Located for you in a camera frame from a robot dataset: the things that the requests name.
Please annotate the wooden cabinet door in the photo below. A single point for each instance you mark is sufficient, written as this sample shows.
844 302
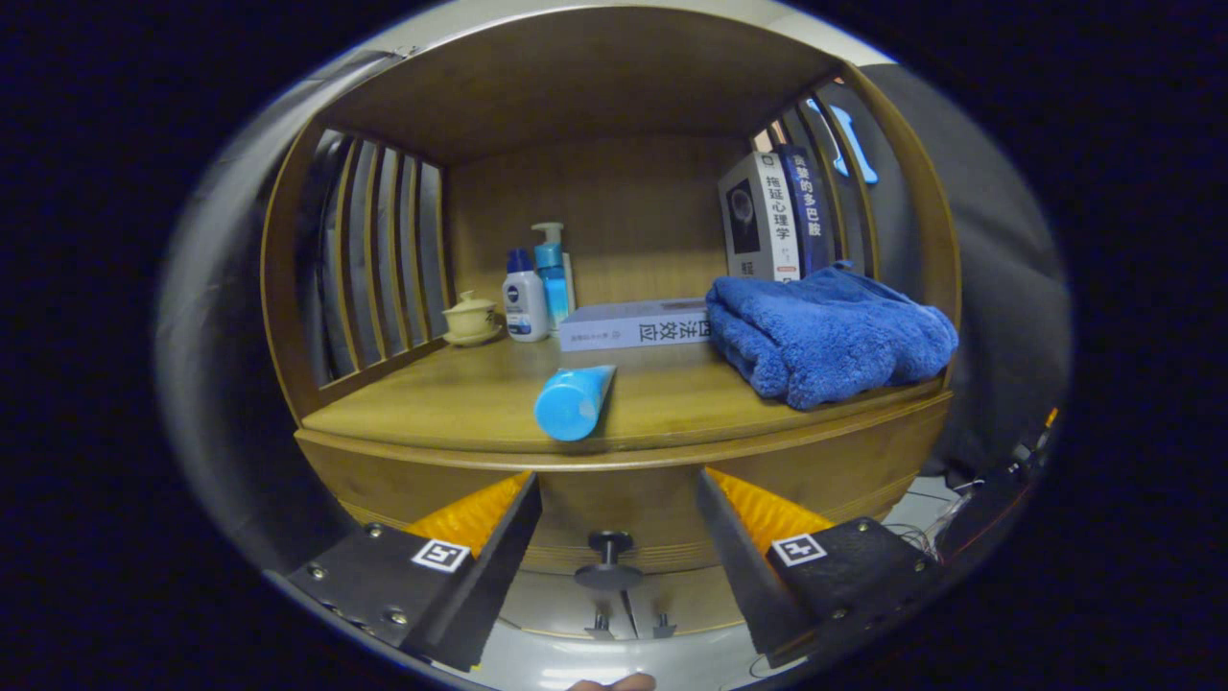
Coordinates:
691 600
547 600

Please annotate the wooden cabinet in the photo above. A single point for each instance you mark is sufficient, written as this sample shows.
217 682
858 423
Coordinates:
624 211

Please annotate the black round drawer knob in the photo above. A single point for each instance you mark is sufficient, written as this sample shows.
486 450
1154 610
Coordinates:
608 563

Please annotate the dark blue standing book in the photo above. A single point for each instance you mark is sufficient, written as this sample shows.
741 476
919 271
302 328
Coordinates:
811 211

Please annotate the orange and black tool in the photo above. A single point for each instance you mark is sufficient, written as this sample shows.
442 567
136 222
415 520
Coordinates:
1050 416

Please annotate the white bottle with blue cap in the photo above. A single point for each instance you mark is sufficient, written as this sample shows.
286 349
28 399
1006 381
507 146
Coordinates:
526 307

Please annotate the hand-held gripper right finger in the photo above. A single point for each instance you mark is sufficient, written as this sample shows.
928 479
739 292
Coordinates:
748 576

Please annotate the white standing book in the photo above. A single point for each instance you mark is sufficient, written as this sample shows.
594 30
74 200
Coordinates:
767 216

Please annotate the blue pump bottle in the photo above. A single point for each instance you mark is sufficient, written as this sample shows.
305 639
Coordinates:
553 278

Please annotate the black equipment case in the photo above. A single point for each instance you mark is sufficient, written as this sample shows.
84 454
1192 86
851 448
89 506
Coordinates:
988 509

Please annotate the wooden countertop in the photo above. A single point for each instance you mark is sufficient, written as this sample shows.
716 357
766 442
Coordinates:
432 403

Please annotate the wooden drawer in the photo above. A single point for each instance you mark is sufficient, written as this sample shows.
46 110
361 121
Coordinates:
624 499

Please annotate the blue folded towel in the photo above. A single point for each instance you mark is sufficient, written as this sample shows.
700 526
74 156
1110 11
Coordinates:
825 336

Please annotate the grey lying book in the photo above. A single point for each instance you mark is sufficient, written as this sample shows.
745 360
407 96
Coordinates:
633 324

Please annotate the light blue tube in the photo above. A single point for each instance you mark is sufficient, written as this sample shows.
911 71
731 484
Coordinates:
573 403

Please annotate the beige lidded teacup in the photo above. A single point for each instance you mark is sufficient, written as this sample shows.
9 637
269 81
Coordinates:
470 319

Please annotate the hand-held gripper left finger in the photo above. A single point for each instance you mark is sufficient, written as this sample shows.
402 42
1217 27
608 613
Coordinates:
499 585

